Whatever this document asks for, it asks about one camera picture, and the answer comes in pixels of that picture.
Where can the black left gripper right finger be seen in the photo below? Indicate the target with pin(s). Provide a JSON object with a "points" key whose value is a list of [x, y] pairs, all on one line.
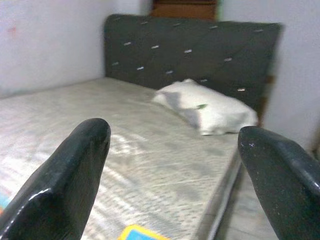
{"points": [[280, 185]]}

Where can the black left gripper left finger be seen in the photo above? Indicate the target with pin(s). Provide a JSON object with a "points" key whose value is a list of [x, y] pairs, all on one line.
{"points": [[62, 180]]}

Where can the blue yellow-edged picture book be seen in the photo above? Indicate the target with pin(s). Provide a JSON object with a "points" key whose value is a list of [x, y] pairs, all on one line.
{"points": [[140, 233]]}

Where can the teal blanket with colourful hearts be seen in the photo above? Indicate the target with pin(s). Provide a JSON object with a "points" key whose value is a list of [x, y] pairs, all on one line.
{"points": [[2, 201]]}

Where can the grey quilted mattress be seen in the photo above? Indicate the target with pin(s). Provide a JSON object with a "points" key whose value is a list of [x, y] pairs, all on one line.
{"points": [[155, 162]]}

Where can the white pillow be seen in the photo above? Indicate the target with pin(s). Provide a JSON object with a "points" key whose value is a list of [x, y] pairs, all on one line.
{"points": [[212, 112]]}

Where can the dark tufted headboard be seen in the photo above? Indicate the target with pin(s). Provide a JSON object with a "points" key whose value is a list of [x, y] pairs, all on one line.
{"points": [[187, 50]]}

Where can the brown wooden panel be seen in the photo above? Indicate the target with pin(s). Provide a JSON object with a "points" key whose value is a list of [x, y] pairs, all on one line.
{"points": [[185, 8]]}

